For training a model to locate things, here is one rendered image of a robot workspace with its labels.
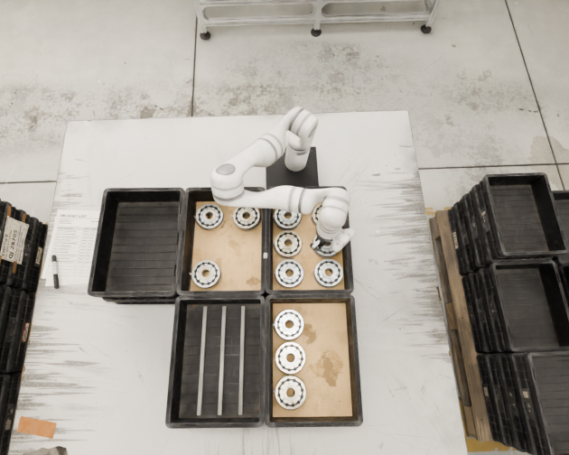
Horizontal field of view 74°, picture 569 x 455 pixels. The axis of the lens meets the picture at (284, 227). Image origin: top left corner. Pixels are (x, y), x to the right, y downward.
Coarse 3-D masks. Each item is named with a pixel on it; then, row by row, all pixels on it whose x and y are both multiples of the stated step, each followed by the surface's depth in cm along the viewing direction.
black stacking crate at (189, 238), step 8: (192, 192) 142; (200, 192) 142; (208, 192) 142; (192, 200) 146; (200, 200) 149; (208, 200) 149; (192, 208) 146; (192, 216) 146; (192, 224) 146; (192, 232) 146; (192, 240) 145; (184, 248) 134; (192, 248) 144; (184, 256) 134; (184, 264) 134; (184, 272) 134; (184, 280) 133; (184, 288) 133; (264, 296) 138
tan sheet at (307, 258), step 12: (288, 216) 148; (276, 228) 146; (300, 228) 146; (312, 228) 146; (300, 252) 143; (312, 252) 143; (276, 264) 141; (300, 264) 141; (312, 264) 141; (312, 276) 140; (276, 288) 138; (300, 288) 138; (312, 288) 138; (324, 288) 138; (336, 288) 138
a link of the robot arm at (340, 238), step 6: (318, 222) 114; (318, 228) 115; (348, 228) 116; (324, 234) 114; (330, 234) 113; (336, 234) 114; (342, 234) 115; (348, 234) 115; (354, 234) 116; (336, 240) 115; (342, 240) 114; (348, 240) 115; (336, 246) 114; (342, 246) 115; (336, 252) 115
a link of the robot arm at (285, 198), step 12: (252, 192) 110; (264, 192) 106; (276, 192) 103; (288, 192) 102; (300, 192) 101; (228, 204) 108; (240, 204) 108; (252, 204) 107; (264, 204) 105; (276, 204) 103; (288, 204) 102
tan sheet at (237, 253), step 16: (224, 208) 149; (224, 224) 146; (208, 240) 144; (224, 240) 144; (240, 240) 144; (256, 240) 144; (192, 256) 142; (208, 256) 142; (224, 256) 142; (240, 256) 142; (256, 256) 142; (208, 272) 140; (224, 272) 140; (240, 272) 140; (256, 272) 140; (192, 288) 138; (224, 288) 138; (240, 288) 138; (256, 288) 138
